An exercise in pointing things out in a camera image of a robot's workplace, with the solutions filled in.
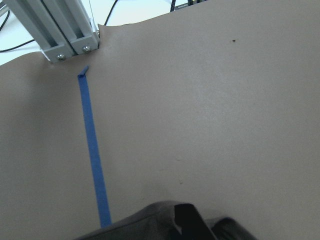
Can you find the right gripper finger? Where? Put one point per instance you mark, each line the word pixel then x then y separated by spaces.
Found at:
pixel 189 224

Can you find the dark brown t-shirt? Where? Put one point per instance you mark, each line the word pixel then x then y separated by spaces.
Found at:
pixel 154 222

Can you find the aluminium camera post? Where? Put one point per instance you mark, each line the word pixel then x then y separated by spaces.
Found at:
pixel 62 28

